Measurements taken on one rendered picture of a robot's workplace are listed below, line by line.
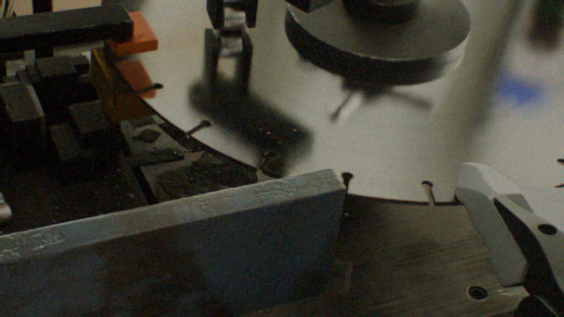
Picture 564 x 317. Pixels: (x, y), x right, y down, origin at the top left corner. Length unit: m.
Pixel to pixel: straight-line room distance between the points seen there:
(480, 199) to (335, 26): 0.16
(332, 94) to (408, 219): 0.12
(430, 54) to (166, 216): 0.24
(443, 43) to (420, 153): 0.10
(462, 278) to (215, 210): 0.24
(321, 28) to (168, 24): 0.09
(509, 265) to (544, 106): 0.15
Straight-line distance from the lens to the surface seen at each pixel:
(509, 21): 0.67
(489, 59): 0.62
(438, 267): 0.62
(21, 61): 0.74
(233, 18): 0.60
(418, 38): 0.61
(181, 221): 0.40
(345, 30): 0.60
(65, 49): 0.95
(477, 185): 0.49
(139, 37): 0.56
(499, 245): 0.47
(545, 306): 0.43
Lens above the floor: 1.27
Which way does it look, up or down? 39 degrees down
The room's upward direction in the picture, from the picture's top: 8 degrees clockwise
